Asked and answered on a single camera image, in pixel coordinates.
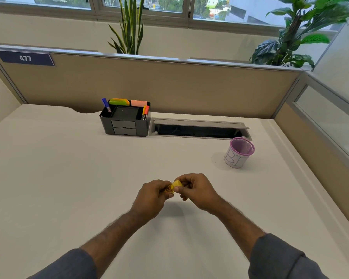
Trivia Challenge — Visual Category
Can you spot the person's right forearm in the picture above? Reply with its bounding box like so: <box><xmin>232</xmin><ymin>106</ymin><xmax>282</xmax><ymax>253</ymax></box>
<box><xmin>206</xmin><ymin>197</ymin><xmax>329</xmax><ymax>279</ymax></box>

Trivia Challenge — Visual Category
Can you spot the blue desk number label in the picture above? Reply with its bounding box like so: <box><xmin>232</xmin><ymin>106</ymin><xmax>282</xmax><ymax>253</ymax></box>
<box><xmin>0</xmin><ymin>50</ymin><xmax>55</xmax><ymax>67</ymax></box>

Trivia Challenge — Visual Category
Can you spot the person's right hand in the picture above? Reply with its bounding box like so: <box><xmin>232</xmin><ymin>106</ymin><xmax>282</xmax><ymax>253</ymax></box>
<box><xmin>174</xmin><ymin>173</ymin><xmax>224</xmax><ymax>216</ymax></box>

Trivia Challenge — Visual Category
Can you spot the person's left hand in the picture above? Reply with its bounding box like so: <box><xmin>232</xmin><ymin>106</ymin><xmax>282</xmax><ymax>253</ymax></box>
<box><xmin>130</xmin><ymin>180</ymin><xmax>175</xmax><ymax>226</ymax></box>

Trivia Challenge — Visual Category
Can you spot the beige desk partition panel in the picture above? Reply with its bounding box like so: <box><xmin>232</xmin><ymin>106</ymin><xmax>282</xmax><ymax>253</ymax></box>
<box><xmin>0</xmin><ymin>43</ymin><xmax>309</xmax><ymax>119</ymax></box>

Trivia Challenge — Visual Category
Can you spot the broad-leaf green plant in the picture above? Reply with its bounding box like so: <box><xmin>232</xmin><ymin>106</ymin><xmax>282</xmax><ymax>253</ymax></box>
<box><xmin>249</xmin><ymin>0</ymin><xmax>349</xmax><ymax>70</ymax></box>

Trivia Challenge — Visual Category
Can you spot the black desk organizer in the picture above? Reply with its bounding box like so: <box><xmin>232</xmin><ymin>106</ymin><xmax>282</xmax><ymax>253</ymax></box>
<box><xmin>99</xmin><ymin>101</ymin><xmax>151</xmax><ymax>137</ymax></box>

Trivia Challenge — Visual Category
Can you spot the person's left forearm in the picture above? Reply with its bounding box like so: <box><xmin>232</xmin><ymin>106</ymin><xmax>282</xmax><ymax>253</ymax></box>
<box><xmin>28</xmin><ymin>208</ymin><xmax>144</xmax><ymax>279</ymax></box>

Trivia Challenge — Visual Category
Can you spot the glass side partition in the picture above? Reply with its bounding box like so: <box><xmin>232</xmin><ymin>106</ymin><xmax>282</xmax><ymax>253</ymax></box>
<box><xmin>273</xmin><ymin>71</ymin><xmax>349</xmax><ymax>201</ymax></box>

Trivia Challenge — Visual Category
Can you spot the snake plant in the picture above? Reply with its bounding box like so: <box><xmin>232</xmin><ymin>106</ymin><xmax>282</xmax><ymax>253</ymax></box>
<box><xmin>107</xmin><ymin>0</ymin><xmax>146</xmax><ymax>55</ymax></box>

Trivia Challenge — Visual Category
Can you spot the grey cable tray flap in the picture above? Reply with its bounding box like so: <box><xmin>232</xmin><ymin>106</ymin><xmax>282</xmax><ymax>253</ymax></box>
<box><xmin>149</xmin><ymin>118</ymin><xmax>253</xmax><ymax>141</ymax></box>

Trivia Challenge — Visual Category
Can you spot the window frame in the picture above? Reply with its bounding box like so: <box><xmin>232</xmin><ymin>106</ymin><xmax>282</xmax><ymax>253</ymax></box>
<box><xmin>0</xmin><ymin>0</ymin><xmax>349</xmax><ymax>36</ymax></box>

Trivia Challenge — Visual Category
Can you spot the pink mesh pen cup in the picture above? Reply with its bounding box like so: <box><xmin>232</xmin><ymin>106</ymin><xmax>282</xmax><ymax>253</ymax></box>
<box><xmin>224</xmin><ymin>137</ymin><xmax>255</xmax><ymax>169</ymax></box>

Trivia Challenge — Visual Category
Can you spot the yellow highlighter marker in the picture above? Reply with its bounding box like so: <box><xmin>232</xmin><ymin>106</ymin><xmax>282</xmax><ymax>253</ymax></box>
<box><xmin>168</xmin><ymin>180</ymin><xmax>183</xmax><ymax>193</ymax></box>

